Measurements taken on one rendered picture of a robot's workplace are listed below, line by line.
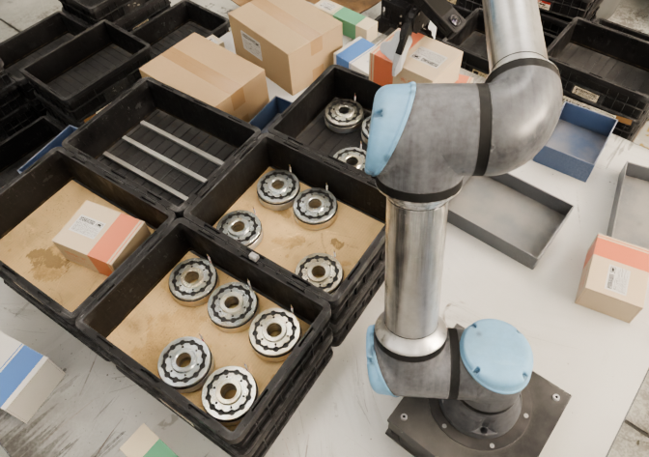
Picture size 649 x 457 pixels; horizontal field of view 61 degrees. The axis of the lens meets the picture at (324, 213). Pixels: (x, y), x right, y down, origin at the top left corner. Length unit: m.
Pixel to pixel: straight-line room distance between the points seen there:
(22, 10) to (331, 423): 3.36
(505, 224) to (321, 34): 0.78
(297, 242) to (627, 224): 0.84
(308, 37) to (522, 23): 1.01
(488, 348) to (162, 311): 0.66
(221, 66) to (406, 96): 1.05
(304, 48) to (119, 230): 0.80
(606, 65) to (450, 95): 1.75
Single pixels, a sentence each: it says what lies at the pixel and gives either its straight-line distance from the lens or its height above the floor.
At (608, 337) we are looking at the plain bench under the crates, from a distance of 1.39.
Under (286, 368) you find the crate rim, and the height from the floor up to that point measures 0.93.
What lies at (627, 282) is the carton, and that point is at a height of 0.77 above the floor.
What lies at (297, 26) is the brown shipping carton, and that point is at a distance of 1.78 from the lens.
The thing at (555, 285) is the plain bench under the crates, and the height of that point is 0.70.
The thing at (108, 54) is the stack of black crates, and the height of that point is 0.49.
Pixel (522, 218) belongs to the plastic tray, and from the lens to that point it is 1.50.
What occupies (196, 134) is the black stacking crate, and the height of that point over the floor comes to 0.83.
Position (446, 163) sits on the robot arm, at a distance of 0.68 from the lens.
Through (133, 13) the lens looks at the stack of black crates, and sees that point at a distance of 2.72.
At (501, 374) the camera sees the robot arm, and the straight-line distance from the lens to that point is 0.91.
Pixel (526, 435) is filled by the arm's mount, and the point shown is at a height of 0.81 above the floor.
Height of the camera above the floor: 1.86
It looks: 53 degrees down
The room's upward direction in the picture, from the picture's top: 4 degrees counter-clockwise
